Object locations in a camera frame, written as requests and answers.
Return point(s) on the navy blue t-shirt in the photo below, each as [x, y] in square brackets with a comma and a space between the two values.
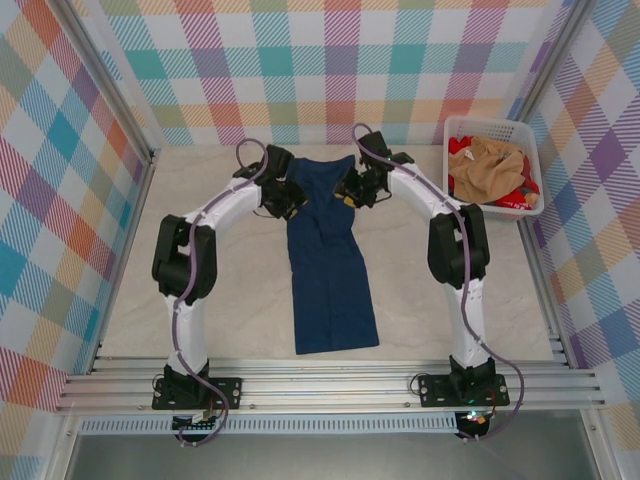
[330, 280]

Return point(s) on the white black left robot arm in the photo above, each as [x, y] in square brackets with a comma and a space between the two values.
[225, 210]

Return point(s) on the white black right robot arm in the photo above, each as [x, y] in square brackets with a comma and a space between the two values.
[425, 192]

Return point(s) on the tan t-shirt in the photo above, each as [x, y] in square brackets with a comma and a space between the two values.
[480, 172]

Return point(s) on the white plastic basket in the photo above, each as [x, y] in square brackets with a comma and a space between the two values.
[492, 122]

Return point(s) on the tan and red clothes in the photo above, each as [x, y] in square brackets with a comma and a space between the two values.
[510, 202]

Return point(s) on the small controller board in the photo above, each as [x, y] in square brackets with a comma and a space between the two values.
[197, 422]
[474, 421]

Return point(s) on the grey metal panel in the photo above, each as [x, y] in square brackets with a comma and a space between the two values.
[325, 457]

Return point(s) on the aluminium mounting rail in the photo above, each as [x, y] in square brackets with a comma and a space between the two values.
[325, 387]

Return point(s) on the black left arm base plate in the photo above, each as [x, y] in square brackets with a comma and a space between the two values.
[227, 390]

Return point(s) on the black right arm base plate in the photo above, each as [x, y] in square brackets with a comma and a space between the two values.
[435, 390]

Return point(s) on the aluminium frame post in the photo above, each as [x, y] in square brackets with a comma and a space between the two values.
[100, 75]
[555, 65]

